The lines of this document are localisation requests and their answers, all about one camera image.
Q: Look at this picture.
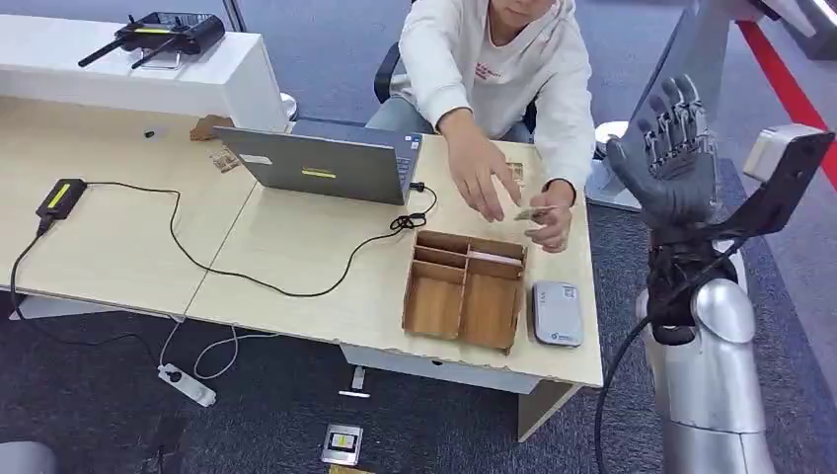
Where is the grey laptop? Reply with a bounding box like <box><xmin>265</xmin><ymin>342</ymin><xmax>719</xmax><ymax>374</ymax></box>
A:
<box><xmin>214</xmin><ymin>119</ymin><xmax>424</xmax><ymax>207</ymax></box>

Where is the white metal bracket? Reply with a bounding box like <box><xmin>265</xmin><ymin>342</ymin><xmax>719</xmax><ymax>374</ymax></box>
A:
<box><xmin>339</xmin><ymin>365</ymin><xmax>371</xmax><ymax>399</ymax></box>

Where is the black mains cable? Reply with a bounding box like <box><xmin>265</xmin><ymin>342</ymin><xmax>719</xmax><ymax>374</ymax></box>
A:
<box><xmin>7</xmin><ymin>215</ymin><xmax>173</xmax><ymax>381</ymax></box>

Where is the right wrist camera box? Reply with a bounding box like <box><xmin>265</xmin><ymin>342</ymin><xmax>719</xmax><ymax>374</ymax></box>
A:
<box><xmin>709</xmin><ymin>123</ymin><xmax>837</xmax><ymax>242</ymax></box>

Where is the black remote controller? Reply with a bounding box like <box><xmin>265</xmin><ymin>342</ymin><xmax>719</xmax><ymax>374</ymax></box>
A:
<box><xmin>78</xmin><ymin>11</ymin><xmax>227</xmax><ymax>71</ymax></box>

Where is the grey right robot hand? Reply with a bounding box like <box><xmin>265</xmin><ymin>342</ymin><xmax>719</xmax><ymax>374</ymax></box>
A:
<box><xmin>604</xmin><ymin>73</ymin><xmax>721</xmax><ymax>231</ymax></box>

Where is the wooden card box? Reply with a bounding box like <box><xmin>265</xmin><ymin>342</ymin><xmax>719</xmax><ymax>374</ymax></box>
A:
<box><xmin>401</xmin><ymin>228</ymin><xmax>528</xmax><ymax>356</ymax></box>

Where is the grey card reader device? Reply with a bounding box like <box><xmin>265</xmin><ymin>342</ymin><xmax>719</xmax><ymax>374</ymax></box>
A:
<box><xmin>530</xmin><ymin>280</ymin><xmax>585</xmax><ymax>348</ymax></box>

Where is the pale wooden desk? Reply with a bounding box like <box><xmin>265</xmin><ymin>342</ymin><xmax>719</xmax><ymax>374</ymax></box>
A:
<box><xmin>0</xmin><ymin>94</ymin><xmax>604</xmax><ymax>444</ymax></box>

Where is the stack of pale cards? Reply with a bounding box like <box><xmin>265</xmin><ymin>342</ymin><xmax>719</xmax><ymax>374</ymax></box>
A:
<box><xmin>467</xmin><ymin>250</ymin><xmax>524</xmax><ymax>268</ymax></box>

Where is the white cable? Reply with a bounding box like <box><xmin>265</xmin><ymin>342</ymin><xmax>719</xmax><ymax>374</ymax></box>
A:
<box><xmin>158</xmin><ymin>317</ymin><xmax>279</xmax><ymax>382</ymax></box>

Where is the white power strip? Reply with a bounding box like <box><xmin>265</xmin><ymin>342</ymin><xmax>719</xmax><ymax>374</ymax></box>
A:
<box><xmin>157</xmin><ymin>363</ymin><xmax>218</xmax><ymax>408</ymax></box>

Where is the red floor strip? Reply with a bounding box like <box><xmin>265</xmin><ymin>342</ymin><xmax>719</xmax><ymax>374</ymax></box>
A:
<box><xmin>735</xmin><ymin>19</ymin><xmax>837</xmax><ymax>191</ymax></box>

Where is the person's left hand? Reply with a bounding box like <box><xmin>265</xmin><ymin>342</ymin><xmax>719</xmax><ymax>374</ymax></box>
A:
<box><xmin>522</xmin><ymin>180</ymin><xmax>576</xmax><ymax>255</ymax></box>

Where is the black laptop charger cable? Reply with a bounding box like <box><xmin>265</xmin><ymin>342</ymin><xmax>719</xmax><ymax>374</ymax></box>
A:
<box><xmin>85</xmin><ymin>181</ymin><xmax>439</xmax><ymax>299</ymax></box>

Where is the small silver framed plate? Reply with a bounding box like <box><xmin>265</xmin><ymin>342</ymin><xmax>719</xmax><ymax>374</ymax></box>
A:
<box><xmin>321</xmin><ymin>424</ymin><xmax>364</xmax><ymax>467</ymax></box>

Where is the white counter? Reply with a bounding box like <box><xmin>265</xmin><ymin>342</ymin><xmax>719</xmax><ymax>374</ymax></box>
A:
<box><xmin>0</xmin><ymin>14</ymin><xmax>289</xmax><ymax>132</ymax></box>

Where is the brown cardboard piece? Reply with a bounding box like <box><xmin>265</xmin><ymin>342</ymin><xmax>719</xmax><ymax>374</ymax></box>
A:
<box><xmin>190</xmin><ymin>115</ymin><xmax>235</xmax><ymax>142</ymax></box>

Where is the pale card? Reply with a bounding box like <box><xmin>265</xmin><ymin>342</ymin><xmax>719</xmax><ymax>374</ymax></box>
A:
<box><xmin>512</xmin><ymin>204</ymin><xmax>559</xmax><ymax>222</ymax></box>

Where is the person's right hand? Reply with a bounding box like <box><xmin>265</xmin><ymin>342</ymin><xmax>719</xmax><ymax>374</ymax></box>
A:
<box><xmin>447</xmin><ymin>133</ymin><xmax>523</xmax><ymax>224</ymax></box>

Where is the black office chair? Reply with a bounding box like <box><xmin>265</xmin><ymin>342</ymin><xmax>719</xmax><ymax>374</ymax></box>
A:
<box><xmin>373</xmin><ymin>41</ymin><xmax>539</xmax><ymax>135</ymax></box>

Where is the person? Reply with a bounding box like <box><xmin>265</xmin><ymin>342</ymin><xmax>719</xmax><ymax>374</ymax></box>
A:
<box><xmin>365</xmin><ymin>0</ymin><xmax>597</xmax><ymax>255</ymax></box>

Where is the grey metal stand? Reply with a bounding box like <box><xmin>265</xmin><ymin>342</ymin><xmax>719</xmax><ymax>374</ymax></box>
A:
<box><xmin>584</xmin><ymin>0</ymin><xmax>786</xmax><ymax>214</ymax></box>

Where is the black power adapter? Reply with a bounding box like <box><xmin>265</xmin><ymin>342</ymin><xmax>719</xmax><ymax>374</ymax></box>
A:
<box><xmin>36</xmin><ymin>178</ymin><xmax>88</xmax><ymax>222</ymax></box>

